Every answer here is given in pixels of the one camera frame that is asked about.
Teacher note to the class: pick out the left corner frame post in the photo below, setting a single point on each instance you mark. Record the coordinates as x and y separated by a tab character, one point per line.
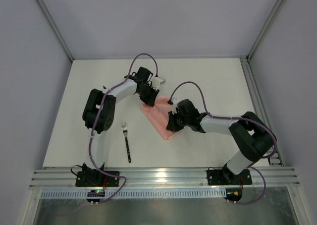
54	28

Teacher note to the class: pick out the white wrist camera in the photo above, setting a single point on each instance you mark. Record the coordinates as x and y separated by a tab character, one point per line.
175	106
157	82

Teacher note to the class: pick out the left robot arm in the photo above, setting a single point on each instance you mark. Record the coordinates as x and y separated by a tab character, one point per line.
99	111

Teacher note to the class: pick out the left controller board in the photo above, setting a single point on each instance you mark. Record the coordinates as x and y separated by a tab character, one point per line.
95	196

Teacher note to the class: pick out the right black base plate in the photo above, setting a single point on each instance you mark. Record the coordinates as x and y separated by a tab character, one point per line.
224	176

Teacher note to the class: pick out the aluminium rail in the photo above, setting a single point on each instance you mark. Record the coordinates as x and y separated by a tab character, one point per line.
139	178
254	92

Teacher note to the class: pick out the silver fork black handle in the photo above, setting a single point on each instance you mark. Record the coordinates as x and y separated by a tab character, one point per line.
125	133

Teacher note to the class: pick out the pink satin napkin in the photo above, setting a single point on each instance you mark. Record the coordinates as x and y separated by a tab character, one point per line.
158	116

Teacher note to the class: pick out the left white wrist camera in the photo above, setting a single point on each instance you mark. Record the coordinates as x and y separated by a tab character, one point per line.
157	82

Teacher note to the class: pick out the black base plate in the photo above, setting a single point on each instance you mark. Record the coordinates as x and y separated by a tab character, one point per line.
89	177
224	176

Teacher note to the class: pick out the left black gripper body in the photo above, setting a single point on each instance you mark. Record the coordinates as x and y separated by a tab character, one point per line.
147	94

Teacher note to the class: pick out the right corner frame post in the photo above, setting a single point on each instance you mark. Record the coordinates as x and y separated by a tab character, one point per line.
274	12

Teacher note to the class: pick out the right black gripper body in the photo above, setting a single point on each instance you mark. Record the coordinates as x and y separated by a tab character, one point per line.
175	119

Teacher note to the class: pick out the grey slotted cable duct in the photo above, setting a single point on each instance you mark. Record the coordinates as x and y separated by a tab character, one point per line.
162	193

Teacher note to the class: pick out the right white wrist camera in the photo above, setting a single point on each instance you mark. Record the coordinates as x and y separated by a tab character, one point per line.
175	106

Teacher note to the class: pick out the corner frame post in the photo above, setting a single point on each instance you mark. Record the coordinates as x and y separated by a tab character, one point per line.
274	12
54	28

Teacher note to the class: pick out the controller board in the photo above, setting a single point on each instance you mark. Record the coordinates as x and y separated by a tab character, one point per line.
233	195
95	196

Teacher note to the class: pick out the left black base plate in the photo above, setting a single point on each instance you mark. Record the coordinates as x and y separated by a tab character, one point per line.
89	177

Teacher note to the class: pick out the aluminium front rail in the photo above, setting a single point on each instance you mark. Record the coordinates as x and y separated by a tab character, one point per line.
139	178

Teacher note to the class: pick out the right side aluminium rail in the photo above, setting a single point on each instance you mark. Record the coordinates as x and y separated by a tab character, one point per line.
254	92

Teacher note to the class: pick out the right controller board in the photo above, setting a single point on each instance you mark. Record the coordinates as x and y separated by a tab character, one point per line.
233	195

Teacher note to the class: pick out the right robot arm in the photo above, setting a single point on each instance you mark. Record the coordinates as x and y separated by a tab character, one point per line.
250	134

